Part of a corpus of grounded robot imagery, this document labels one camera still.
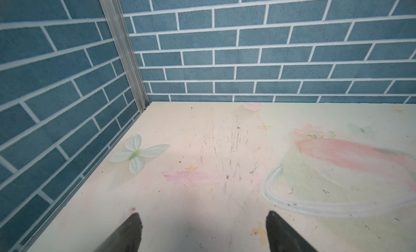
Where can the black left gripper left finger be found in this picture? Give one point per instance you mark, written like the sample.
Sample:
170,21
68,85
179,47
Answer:
126,238

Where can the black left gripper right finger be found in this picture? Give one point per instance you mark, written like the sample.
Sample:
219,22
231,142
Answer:
282,237

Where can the aluminium left corner post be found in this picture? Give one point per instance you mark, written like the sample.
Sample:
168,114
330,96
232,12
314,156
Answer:
117,25

